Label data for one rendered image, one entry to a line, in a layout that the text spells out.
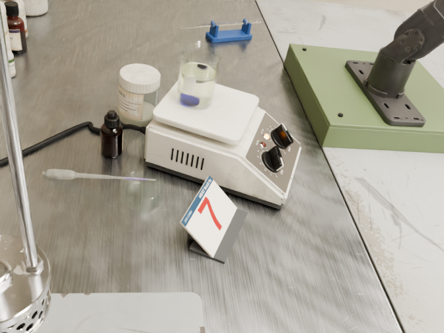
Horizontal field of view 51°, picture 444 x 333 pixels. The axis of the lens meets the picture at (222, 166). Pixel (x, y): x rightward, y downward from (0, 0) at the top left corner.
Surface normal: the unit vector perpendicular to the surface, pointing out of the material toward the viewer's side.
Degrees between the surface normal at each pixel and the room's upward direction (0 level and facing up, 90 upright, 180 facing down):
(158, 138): 90
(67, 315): 0
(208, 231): 40
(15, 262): 0
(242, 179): 90
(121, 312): 0
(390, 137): 90
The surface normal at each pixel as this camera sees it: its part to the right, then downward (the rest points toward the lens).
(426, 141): 0.12, 0.65
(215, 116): 0.16, -0.75
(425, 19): -0.62, 0.42
